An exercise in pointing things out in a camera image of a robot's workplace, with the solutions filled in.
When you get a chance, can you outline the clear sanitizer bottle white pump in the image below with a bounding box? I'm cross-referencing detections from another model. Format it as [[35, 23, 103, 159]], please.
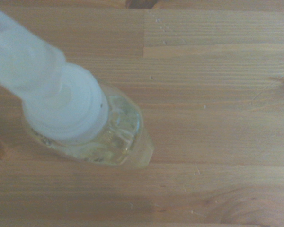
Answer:
[[0, 5, 155, 169]]

